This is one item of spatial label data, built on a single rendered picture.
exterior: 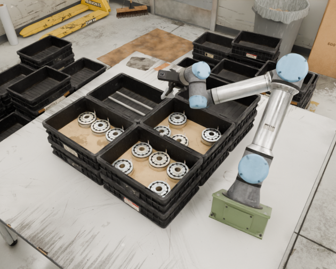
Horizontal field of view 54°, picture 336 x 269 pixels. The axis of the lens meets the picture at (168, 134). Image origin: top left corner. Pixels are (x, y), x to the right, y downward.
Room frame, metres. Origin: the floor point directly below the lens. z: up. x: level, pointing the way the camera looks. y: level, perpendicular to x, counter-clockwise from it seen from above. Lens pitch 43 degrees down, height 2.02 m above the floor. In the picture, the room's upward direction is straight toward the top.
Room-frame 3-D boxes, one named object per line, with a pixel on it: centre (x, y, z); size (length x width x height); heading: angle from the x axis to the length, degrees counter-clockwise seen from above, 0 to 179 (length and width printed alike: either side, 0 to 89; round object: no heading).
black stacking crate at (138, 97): (1.49, 0.22, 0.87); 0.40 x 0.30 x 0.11; 53
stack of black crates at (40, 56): (2.68, 1.11, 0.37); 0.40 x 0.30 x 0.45; 146
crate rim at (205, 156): (1.25, -0.10, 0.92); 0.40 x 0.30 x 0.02; 53
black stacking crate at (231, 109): (1.49, -0.28, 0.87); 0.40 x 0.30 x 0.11; 53
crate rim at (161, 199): (1.01, 0.08, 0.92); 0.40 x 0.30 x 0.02; 53
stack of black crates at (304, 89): (2.22, -0.93, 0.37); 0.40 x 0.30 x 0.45; 56
